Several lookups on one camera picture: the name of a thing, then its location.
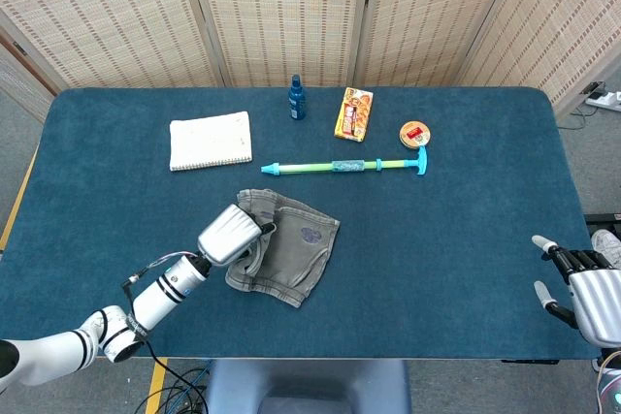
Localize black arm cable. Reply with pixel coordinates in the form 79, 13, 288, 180
120, 251, 210, 414

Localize black floor cables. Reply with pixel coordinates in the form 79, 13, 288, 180
133, 360, 214, 414

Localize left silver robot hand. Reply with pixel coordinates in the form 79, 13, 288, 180
197, 204, 278, 268

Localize orange snack box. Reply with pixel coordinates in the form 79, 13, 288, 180
333, 86, 375, 143

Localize blue spray bottle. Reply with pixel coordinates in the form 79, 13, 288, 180
288, 74, 307, 120

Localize grey shorts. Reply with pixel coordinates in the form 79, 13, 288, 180
224, 188, 341, 309

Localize white sneaker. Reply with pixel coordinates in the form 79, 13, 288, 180
590, 228, 621, 271

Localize green blue toy water pump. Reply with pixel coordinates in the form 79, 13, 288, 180
260, 144, 430, 179

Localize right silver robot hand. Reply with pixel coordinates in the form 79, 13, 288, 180
531, 234, 621, 348

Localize white spiral notebook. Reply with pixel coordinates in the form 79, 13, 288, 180
168, 111, 253, 173

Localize white power strip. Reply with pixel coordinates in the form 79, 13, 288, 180
584, 90, 621, 112

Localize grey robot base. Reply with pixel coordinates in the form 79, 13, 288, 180
203, 359, 412, 414

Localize bamboo folding screen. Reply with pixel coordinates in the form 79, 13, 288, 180
0, 0, 621, 119

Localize round orange tin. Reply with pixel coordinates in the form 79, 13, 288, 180
399, 120, 433, 148

